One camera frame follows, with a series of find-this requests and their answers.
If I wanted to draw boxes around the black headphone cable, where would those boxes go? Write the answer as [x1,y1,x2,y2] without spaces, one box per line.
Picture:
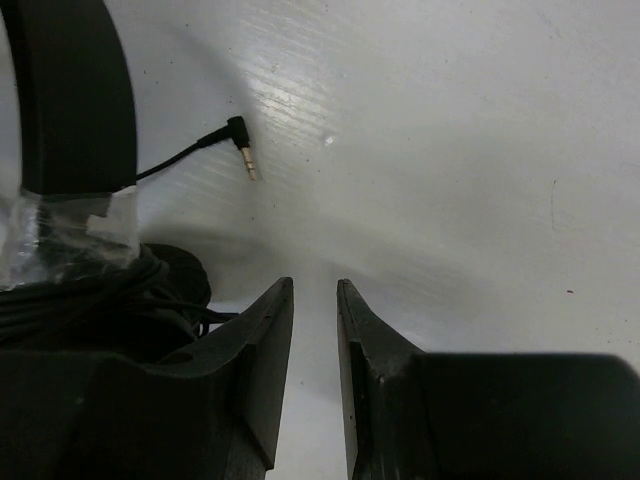
[0,115,264,341]

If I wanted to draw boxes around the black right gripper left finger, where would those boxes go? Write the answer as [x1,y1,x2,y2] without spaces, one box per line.
[1,277,294,479]

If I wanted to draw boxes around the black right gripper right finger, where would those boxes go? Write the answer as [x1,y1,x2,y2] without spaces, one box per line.
[337,280,639,479]

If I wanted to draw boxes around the black headphones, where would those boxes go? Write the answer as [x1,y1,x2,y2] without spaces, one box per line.
[1,1,209,361]

